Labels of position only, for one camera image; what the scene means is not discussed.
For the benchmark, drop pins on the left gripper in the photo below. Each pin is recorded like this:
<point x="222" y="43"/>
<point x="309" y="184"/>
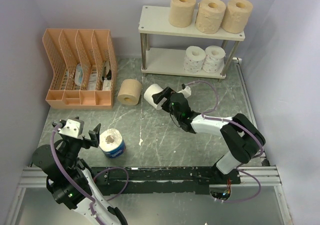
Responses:
<point x="94" y="135"/>

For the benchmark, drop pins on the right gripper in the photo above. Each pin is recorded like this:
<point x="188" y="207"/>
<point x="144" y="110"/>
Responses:
<point x="166" y="93"/>

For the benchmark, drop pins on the plain white paper roll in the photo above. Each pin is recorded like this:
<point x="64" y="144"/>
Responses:
<point x="152" y="93"/>

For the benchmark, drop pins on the white roll blue wrapper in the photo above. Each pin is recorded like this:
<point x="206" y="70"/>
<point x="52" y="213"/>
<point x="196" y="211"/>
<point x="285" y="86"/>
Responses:
<point x="112" y="143"/>

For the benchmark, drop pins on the white roll red dots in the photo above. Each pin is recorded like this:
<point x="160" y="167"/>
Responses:
<point x="194" y="59"/>

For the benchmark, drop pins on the brown roll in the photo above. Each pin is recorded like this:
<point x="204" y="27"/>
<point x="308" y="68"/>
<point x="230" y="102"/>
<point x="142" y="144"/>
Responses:
<point x="181" y="13"/>
<point x="236" y="16"/>
<point x="209" y="16"/>
<point x="130" y="92"/>

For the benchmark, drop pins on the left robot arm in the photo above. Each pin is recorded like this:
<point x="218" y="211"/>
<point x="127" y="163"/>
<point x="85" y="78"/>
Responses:
<point x="69" y="178"/>

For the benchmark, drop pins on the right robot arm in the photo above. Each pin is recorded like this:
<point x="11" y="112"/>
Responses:
<point x="170" y="134"/>

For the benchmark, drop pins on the white two-tier shelf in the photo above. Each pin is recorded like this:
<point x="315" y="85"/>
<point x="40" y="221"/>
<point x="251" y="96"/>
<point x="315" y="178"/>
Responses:
<point x="163" y="45"/>

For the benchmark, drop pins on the white paper packet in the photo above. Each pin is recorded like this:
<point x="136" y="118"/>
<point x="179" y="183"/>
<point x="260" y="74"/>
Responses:
<point x="92" y="80"/>

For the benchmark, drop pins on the white staples box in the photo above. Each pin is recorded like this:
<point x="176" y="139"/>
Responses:
<point x="106" y="86"/>

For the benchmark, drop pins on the blue correction tape pack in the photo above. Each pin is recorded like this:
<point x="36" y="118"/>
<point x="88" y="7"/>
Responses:
<point x="78" y="75"/>

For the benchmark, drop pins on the black white brush tools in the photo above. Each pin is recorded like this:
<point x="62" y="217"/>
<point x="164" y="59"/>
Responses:
<point x="106" y="73"/>

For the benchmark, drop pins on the orange plastic desk organizer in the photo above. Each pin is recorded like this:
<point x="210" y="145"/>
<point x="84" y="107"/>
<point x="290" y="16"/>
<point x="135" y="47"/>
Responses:
<point x="84" y="68"/>

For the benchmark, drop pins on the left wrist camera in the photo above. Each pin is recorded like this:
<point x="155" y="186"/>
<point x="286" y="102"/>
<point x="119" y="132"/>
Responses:
<point x="73" y="128"/>

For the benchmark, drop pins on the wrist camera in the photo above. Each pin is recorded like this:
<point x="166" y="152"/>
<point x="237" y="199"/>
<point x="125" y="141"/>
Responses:
<point x="73" y="128"/>
<point x="185" y="90"/>

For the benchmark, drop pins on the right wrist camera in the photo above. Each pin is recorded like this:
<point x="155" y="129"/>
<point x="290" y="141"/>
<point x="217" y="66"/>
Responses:
<point x="185" y="90"/>

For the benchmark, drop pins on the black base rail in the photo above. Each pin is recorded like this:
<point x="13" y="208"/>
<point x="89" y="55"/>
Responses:
<point x="172" y="179"/>

